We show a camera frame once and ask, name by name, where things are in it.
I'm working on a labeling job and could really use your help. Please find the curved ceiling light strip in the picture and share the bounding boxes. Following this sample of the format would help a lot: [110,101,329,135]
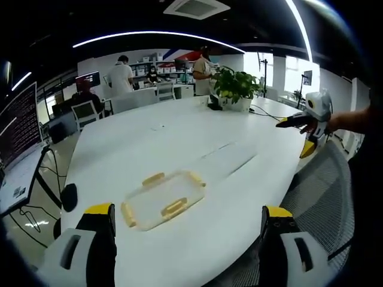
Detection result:
[72,29,247,55]

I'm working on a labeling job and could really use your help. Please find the white office chair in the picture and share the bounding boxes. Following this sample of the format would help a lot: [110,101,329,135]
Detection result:
[155,81,177,102]
[71,99,105,132]

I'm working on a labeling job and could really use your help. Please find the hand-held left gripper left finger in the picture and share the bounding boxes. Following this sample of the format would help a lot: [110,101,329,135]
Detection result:
[37,202,117,287]

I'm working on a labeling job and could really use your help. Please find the green potted plant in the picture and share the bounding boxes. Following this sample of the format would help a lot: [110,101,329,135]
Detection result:
[210,66,266,113]

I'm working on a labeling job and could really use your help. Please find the large dark computer monitor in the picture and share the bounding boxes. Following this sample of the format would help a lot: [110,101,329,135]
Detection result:
[0,81,42,169]

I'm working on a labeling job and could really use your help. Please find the person's right hand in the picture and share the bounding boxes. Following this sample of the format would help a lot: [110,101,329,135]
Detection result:
[300,121,319,135]

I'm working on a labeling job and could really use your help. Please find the grey mesh office chair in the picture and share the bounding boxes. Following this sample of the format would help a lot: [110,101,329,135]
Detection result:
[233,139,354,287]

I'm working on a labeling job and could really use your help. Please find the clear lid with yellow buckles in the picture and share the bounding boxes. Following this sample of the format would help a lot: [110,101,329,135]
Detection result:
[120,170,207,231]

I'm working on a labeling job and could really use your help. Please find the long ceiling light strip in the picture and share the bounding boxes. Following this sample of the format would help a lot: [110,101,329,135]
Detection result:
[284,0,314,64]

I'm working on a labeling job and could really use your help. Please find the small dark monitor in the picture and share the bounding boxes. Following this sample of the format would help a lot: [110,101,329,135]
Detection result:
[75,71,101,91]

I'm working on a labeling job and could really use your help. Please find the shelf with white boxes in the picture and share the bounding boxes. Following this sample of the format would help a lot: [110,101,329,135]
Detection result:
[130,53,195,82]

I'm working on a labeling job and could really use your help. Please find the black tripod stand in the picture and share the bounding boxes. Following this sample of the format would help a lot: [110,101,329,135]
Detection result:
[257,52,269,97]

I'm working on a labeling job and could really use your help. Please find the black cable on table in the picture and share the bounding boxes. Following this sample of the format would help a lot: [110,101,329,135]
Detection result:
[248,104,290,121]

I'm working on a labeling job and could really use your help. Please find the ceiling air vent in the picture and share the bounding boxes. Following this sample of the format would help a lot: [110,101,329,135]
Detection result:
[163,0,224,20]

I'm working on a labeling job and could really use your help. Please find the black floor cable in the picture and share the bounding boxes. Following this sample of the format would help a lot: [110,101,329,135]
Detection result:
[17,207,50,234]

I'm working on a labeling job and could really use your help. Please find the person's dark clothing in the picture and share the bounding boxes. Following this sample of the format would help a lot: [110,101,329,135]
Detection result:
[346,80,383,287]

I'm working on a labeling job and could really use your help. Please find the black round chair headrest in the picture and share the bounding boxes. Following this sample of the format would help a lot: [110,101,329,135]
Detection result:
[60,183,79,213]

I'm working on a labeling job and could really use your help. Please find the white side desk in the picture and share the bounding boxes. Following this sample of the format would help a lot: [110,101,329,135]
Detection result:
[0,145,50,216]

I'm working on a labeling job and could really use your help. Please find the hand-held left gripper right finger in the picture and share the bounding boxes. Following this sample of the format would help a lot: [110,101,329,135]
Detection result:
[259,205,333,287]

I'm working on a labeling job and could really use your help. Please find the black device on table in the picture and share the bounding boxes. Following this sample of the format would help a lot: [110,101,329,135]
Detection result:
[207,94,224,111]

